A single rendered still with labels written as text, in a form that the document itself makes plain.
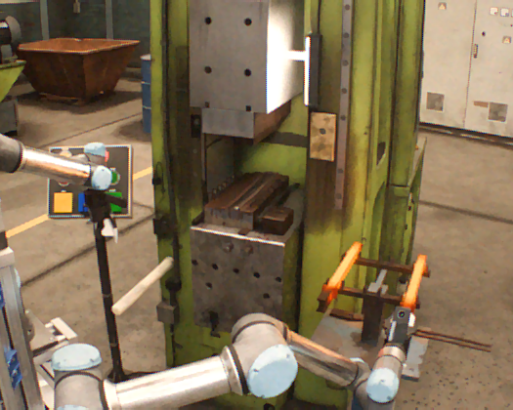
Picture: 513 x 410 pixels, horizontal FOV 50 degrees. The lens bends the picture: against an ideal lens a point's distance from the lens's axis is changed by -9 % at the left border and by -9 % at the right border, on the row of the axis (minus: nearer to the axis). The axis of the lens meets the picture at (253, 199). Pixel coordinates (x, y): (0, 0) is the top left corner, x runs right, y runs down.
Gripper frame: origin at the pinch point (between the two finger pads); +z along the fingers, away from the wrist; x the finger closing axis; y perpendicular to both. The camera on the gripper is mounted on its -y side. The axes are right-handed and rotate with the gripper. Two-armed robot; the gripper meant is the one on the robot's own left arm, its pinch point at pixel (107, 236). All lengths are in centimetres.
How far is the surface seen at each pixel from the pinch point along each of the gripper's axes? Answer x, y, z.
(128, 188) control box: -9.5, -16.3, -11.6
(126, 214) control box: -6.3, -12.6, -3.2
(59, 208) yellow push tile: -24.3, 7.9, -5.7
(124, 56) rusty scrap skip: -578, -358, 28
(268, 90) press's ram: 33, -48, -51
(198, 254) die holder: 13.2, -32.0, 12.8
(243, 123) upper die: 25, -44, -39
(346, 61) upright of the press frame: 49, -71, -62
